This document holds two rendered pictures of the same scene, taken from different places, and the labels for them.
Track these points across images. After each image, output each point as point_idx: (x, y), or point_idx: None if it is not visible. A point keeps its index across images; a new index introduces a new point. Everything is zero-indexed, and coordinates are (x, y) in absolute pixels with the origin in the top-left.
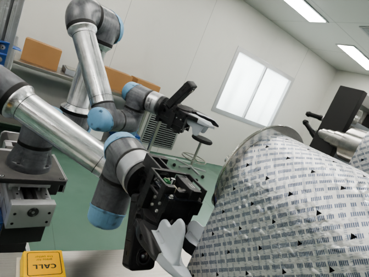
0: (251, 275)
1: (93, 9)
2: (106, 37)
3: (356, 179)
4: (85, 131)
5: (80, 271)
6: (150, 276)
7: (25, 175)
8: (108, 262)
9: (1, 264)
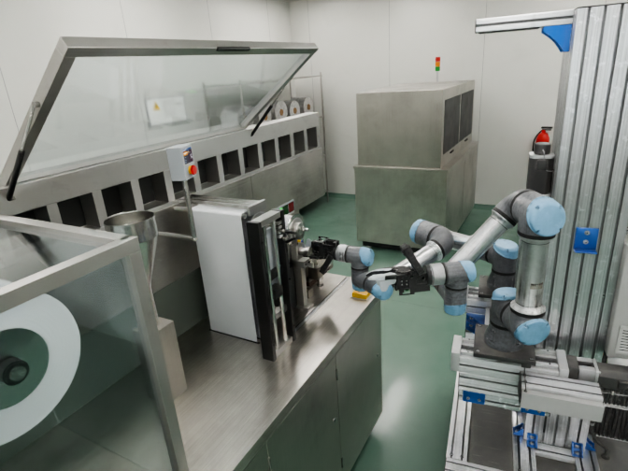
0: None
1: (506, 198)
2: (518, 224)
3: None
4: (403, 263)
5: (355, 302)
6: (335, 317)
7: (482, 335)
8: (353, 309)
9: None
